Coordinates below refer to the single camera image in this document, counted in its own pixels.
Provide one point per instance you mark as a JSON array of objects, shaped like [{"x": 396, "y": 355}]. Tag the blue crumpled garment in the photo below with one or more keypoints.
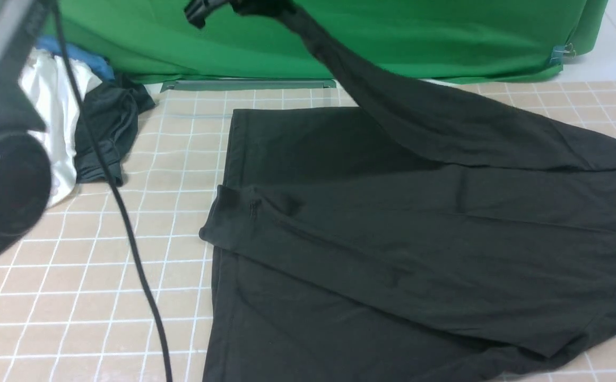
[{"x": 97, "y": 64}]

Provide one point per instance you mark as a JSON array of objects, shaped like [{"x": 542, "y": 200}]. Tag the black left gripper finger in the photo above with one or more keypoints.
[{"x": 197, "y": 11}]

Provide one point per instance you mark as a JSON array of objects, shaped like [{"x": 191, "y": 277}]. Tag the gray metal base bar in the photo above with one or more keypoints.
[{"x": 245, "y": 84}]

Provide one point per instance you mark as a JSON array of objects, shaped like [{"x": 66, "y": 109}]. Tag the blue binder clip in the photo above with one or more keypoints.
[{"x": 561, "y": 53}]

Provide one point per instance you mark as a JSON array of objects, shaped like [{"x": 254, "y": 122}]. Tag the dark gray long-sleeve shirt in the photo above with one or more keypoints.
[{"x": 426, "y": 234}]

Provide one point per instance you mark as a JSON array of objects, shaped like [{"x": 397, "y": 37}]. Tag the dark gray crumpled garment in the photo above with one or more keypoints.
[{"x": 112, "y": 110}]

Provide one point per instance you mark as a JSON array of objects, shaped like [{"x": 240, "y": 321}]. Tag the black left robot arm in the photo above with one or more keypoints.
[{"x": 26, "y": 169}]

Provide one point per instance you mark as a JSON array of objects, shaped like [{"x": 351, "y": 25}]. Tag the white crumpled shirt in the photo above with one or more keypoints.
[{"x": 44, "y": 81}]

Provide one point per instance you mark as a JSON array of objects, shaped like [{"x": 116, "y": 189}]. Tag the green backdrop cloth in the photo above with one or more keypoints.
[{"x": 458, "y": 41}]

